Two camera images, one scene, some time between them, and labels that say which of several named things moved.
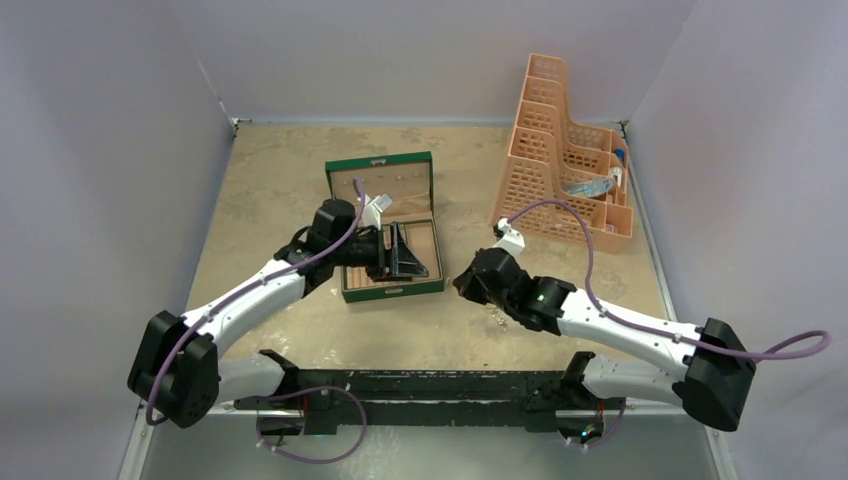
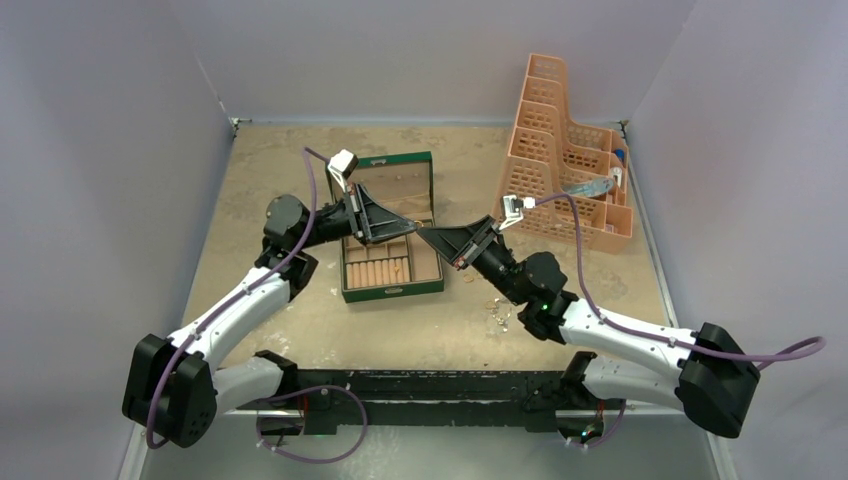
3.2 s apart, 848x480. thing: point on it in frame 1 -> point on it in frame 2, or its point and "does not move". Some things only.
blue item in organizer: [589, 188] does not move
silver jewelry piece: [500, 321] does not move
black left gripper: [403, 265] -> [370, 221]
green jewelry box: [408, 180] does not move
